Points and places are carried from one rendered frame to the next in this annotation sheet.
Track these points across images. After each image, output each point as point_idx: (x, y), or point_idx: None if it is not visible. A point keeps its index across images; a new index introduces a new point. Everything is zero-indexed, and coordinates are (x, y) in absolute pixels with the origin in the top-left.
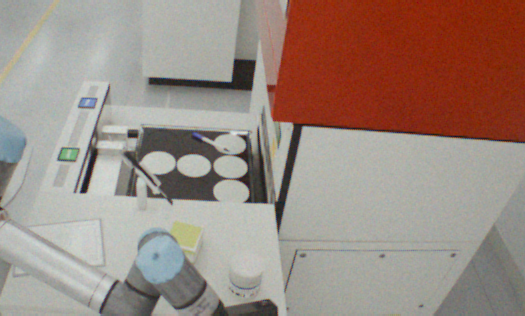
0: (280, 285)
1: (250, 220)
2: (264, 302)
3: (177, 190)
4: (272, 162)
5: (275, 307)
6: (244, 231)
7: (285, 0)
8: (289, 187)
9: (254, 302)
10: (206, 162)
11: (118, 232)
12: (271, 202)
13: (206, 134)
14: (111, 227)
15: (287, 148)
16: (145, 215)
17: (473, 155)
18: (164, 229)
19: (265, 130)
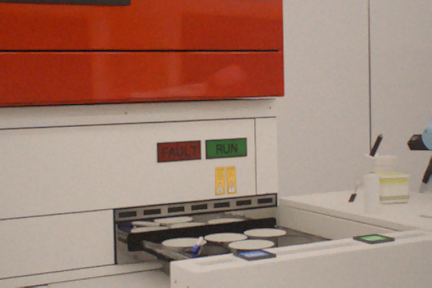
0: (360, 189)
1: (312, 198)
2: (415, 136)
3: (302, 242)
4: (232, 190)
5: (414, 134)
6: (328, 197)
7: None
8: None
9: (417, 142)
10: (236, 242)
11: (418, 212)
12: (269, 207)
13: (182, 249)
14: (419, 213)
15: (276, 124)
16: (379, 211)
17: None
18: (427, 126)
19: (166, 208)
